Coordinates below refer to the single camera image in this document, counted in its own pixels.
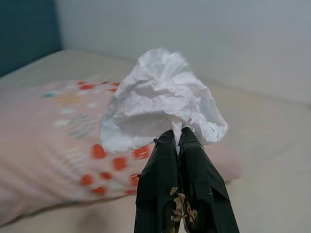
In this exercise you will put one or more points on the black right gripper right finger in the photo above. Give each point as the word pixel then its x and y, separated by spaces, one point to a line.
pixel 204 194

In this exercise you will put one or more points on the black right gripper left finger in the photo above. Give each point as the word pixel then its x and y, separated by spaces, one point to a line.
pixel 158 189

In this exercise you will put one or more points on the white tissue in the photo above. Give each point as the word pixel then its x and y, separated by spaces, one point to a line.
pixel 160 97

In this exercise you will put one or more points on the pink patterned pillow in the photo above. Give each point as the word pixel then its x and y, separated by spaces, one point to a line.
pixel 48 145

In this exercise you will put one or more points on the cream sheeted mattress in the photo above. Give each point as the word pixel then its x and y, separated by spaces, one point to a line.
pixel 267 157

